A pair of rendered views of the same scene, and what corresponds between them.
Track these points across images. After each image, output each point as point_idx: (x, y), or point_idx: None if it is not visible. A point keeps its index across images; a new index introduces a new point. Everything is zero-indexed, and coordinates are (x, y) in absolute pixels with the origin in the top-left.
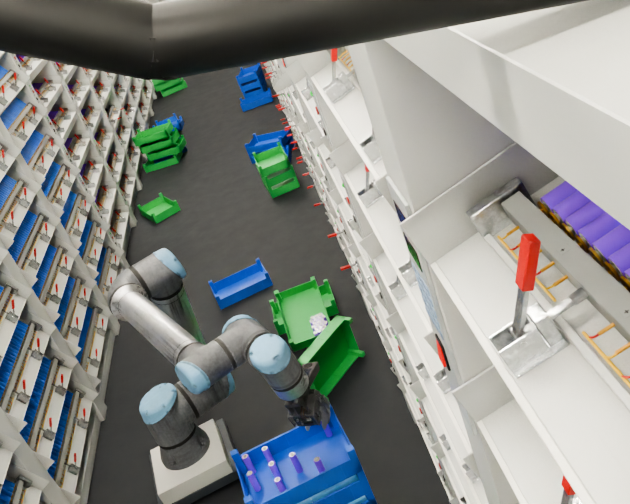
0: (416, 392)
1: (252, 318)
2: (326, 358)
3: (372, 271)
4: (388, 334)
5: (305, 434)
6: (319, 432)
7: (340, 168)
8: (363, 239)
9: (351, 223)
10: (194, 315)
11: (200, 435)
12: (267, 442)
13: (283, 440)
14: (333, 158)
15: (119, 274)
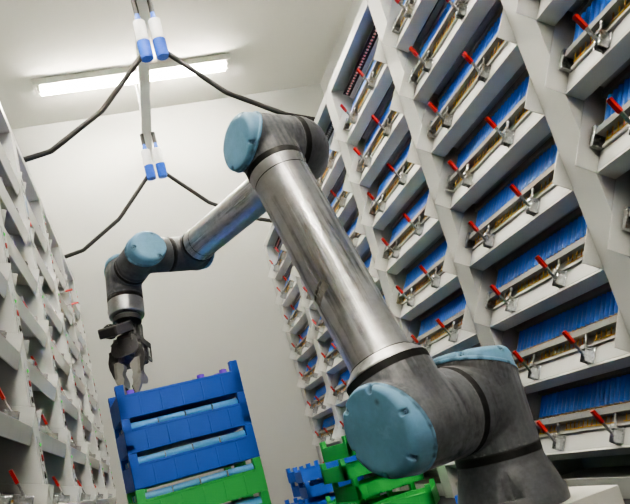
0: (26, 349)
1: (127, 242)
2: None
3: None
4: None
5: (160, 402)
6: (146, 412)
7: None
8: (2, 209)
9: None
10: (285, 244)
11: (458, 487)
12: (199, 378)
13: (184, 390)
14: None
15: (302, 118)
